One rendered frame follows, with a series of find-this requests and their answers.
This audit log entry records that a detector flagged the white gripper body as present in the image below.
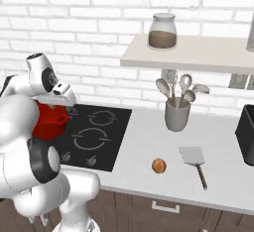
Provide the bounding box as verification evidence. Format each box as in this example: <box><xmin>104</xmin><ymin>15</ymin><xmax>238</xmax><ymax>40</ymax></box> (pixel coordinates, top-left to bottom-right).
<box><xmin>36</xmin><ymin>89</ymin><xmax>78</xmax><ymax>108</ymax></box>

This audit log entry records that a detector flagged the red pot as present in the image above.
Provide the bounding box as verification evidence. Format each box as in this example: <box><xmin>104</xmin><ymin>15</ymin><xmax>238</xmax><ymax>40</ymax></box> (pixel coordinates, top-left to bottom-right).
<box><xmin>32</xmin><ymin>102</ymin><xmax>71</xmax><ymax>142</ymax></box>

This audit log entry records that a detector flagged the orange onion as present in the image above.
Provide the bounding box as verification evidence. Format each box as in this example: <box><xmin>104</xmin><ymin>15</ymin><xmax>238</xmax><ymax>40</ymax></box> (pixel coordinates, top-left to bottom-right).
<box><xmin>151</xmin><ymin>158</ymin><xmax>168</xmax><ymax>174</ymax></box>

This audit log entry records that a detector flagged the grey utensil pot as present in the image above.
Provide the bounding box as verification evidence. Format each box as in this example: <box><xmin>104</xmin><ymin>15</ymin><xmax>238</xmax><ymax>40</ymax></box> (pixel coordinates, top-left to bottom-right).
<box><xmin>164</xmin><ymin>97</ymin><xmax>192</xmax><ymax>133</ymax></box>

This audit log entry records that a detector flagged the hob knob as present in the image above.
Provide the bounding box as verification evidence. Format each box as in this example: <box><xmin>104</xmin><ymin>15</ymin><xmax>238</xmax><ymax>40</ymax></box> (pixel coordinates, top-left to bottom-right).
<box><xmin>85</xmin><ymin>155</ymin><xmax>98</xmax><ymax>168</ymax></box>
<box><xmin>67</xmin><ymin>106</ymin><xmax>80</xmax><ymax>117</ymax></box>
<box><xmin>61</xmin><ymin>151</ymin><xmax>72</xmax><ymax>164</ymax></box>

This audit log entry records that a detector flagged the black hob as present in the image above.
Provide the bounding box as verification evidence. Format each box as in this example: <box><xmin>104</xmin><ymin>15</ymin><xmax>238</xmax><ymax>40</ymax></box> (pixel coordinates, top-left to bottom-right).
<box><xmin>49</xmin><ymin>103</ymin><xmax>133</xmax><ymax>174</ymax></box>

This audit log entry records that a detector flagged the large grey spoon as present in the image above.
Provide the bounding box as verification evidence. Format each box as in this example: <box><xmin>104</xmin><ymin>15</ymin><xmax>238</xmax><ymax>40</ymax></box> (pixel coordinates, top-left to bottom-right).
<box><xmin>155</xmin><ymin>77</ymin><xmax>175</xmax><ymax>108</ymax></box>

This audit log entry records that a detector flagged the grey slotted turner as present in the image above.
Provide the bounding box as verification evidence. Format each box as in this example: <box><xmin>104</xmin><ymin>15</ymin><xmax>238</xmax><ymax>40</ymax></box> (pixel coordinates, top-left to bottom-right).
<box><xmin>161</xmin><ymin>68</ymin><xmax>179</xmax><ymax>107</ymax></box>

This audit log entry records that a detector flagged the glass jar with brown contents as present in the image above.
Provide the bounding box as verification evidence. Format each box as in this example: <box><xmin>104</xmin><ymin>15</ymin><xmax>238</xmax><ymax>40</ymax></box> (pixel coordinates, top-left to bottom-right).
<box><xmin>147</xmin><ymin>12</ymin><xmax>179</xmax><ymax>52</ymax></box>

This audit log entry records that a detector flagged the brown cupboard door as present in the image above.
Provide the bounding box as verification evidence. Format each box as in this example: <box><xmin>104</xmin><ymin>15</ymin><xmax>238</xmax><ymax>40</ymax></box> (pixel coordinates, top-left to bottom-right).
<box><xmin>0</xmin><ymin>189</ymin><xmax>117</xmax><ymax>232</ymax></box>

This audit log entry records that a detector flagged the small grey spoon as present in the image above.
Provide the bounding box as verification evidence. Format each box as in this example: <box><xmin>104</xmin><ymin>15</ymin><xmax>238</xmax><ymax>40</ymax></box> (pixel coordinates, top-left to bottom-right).
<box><xmin>183</xmin><ymin>89</ymin><xmax>197</xmax><ymax>108</ymax></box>

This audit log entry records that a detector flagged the brown drawer front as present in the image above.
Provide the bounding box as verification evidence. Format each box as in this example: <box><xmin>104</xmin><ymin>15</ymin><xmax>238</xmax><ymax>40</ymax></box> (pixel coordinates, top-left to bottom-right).
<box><xmin>113</xmin><ymin>191</ymin><xmax>214</xmax><ymax>232</ymax></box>

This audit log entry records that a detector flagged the grey ladle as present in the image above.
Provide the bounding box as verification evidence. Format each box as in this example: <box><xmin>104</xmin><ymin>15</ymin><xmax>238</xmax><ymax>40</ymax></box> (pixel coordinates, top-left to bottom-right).
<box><xmin>190</xmin><ymin>83</ymin><xmax>210</xmax><ymax>96</ymax></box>

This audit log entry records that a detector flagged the black appliance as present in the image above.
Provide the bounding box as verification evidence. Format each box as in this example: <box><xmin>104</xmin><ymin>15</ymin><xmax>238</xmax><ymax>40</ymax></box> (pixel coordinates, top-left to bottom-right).
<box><xmin>234</xmin><ymin>103</ymin><xmax>254</xmax><ymax>168</ymax></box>

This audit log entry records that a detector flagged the white cupboard handle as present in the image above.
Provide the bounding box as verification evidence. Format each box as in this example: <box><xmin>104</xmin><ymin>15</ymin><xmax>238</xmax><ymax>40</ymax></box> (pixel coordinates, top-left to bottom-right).
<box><xmin>28</xmin><ymin>213</ymin><xmax>50</xmax><ymax>228</ymax></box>

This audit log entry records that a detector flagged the grey ring spoon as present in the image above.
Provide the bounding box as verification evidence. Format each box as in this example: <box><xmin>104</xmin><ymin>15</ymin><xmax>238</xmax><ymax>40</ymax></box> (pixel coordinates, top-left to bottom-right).
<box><xmin>179</xmin><ymin>73</ymin><xmax>193</xmax><ymax>108</ymax></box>

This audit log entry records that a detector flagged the grey spatula with dark handle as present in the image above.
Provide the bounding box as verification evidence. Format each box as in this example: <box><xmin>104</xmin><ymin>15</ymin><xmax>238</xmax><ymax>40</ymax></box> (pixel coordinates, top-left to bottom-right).
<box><xmin>178</xmin><ymin>146</ymin><xmax>209</xmax><ymax>191</ymax></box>

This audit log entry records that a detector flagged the white wall shelf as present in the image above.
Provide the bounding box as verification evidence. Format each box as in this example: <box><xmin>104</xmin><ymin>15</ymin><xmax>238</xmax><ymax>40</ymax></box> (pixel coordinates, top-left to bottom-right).
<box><xmin>119</xmin><ymin>33</ymin><xmax>254</xmax><ymax>75</ymax></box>

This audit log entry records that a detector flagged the white drawer handle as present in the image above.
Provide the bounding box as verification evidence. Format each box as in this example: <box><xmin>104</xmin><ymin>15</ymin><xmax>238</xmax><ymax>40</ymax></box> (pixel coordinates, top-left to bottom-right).
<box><xmin>151</xmin><ymin>199</ymin><xmax>182</xmax><ymax>215</ymax></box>

